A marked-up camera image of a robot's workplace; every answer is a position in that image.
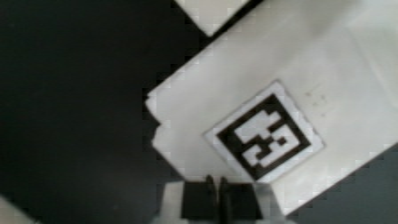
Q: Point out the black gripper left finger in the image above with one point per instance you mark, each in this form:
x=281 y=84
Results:
x=200 y=201

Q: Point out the white door panel with knob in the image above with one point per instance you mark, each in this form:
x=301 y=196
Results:
x=278 y=107

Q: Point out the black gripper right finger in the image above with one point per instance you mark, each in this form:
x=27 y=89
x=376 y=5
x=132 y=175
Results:
x=239 y=207

